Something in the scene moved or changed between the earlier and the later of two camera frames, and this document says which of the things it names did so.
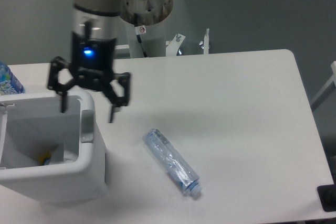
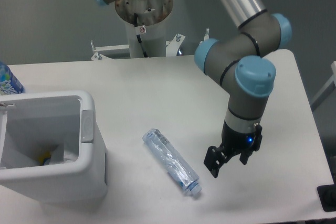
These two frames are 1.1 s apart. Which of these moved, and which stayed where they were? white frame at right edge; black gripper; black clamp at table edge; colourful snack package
Moved: black gripper
Stayed: white frame at right edge; black clamp at table edge; colourful snack package
